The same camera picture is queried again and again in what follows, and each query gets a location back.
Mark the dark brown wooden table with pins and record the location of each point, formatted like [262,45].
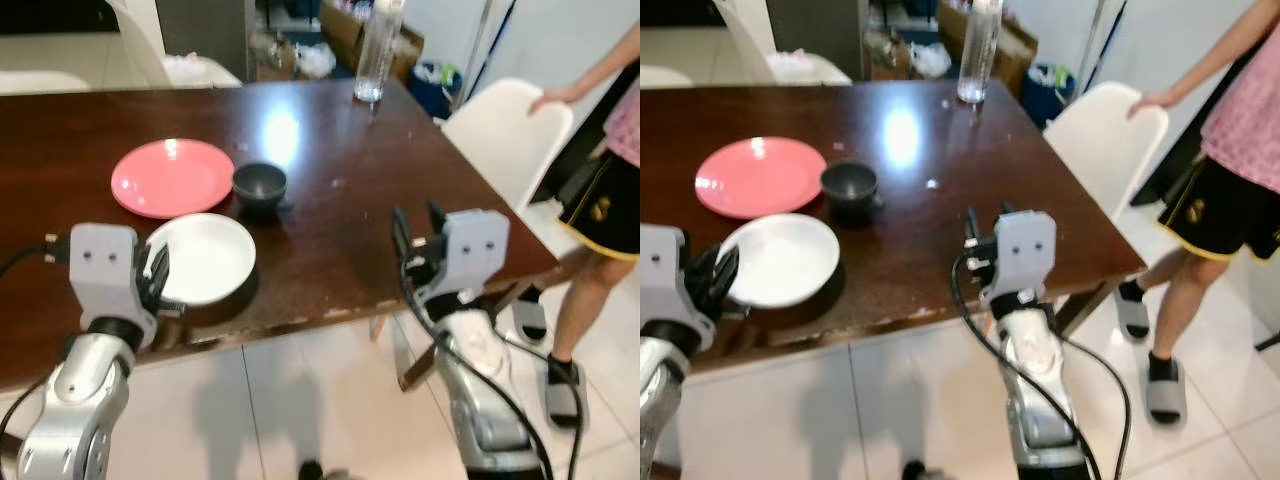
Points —
[900,250]
[350,230]

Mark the pink patterned shirt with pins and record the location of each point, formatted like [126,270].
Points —
[628,125]
[1250,120]

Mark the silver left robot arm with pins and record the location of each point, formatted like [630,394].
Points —
[70,400]
[660,390]

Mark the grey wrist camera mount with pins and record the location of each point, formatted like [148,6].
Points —
[660,275]
[475,250]
[100,270]
[1025,255]

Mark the grey slide slipper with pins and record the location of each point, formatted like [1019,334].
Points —
[530,320]
[1165,400]
[1132,315]
[563,400]

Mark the brown cardboard box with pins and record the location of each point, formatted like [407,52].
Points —
[1015,55]
[340,30]

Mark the pink round plate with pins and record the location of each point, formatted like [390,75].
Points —
[760,177]
[172,177]

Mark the person's bare leg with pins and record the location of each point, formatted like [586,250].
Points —
[585,300]
[1160,270]
[1190,305]

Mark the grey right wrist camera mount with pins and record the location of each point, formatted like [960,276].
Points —
[1025,255]
[475,250]

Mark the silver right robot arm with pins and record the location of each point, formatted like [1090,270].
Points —
[1040,400]
[480,400]

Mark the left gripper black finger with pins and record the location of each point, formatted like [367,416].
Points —
[725,272]
[150,270]
[165,272]
[703,275]

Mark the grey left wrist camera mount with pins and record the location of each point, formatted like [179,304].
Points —
[100,270]
[660,275]

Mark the clear plastic water bottle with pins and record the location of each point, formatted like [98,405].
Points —
[980,50]
[378,50]

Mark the clear crumpled plastic bag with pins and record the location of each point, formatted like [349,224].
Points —
[315,60]
[928,60]

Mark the small black bowl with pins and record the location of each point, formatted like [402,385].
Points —
[260,185]
[849,185]

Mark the person's right hand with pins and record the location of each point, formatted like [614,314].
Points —
[558,96]
[1158,100]

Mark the blue waste bin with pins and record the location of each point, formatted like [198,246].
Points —
[1040,95]
[430,90]

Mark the white bowl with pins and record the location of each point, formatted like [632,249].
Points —
[780,260]
[205,258]

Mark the person's right forearm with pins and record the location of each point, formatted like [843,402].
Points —
[610,65]
[1215,55]

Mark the white plastic bag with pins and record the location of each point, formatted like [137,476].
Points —
[800,66]
[195,70]

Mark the black shorts yellow trim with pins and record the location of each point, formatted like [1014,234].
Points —
[1230,215]
[610,210]

